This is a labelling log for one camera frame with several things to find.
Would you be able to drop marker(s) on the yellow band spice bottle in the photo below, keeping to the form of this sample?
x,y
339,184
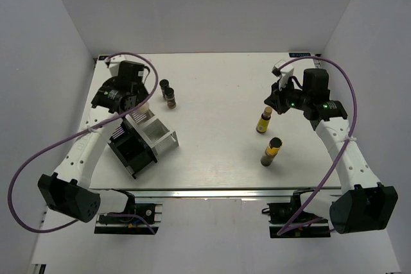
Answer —
x,y
271,151

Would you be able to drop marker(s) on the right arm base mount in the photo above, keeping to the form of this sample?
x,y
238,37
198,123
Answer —
x,y
280,212

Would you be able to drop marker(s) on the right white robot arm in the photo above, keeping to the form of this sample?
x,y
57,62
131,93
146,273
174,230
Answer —
x,y
365,204

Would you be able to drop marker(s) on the yellow label brown bottle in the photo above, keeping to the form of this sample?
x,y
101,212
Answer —
x,y
264,120

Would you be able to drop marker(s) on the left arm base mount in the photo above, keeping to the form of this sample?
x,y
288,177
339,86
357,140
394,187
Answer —
x,y
140,217

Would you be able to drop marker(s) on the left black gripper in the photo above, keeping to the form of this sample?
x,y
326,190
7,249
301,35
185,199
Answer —
x,y
142,92

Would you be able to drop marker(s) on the black cap spice jar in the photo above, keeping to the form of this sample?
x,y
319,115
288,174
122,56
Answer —
x,y
169,94
164,84

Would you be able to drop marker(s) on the white bottle yellow lid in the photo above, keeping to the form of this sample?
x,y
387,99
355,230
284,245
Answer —
x,y
144,108

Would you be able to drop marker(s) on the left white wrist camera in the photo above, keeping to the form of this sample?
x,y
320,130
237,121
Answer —
x,y
112,64

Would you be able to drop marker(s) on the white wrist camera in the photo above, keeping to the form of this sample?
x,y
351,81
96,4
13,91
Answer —
x,y
284,71
112,64

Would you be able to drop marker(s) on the black cap spice jar rear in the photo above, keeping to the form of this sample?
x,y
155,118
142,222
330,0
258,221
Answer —
x,y
164,84

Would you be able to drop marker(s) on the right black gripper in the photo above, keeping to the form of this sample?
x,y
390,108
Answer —
x,y
275,99

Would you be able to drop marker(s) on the black organizer box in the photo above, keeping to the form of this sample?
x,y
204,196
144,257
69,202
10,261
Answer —
x,y
131,149

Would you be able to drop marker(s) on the black cap spice jar front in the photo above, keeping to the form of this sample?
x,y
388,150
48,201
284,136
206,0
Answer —
x,y
169,94

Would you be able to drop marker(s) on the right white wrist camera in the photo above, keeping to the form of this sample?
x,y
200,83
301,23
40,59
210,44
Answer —
x,y
284,71

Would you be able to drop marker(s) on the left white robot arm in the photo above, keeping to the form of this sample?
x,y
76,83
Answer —
x,y
67,190

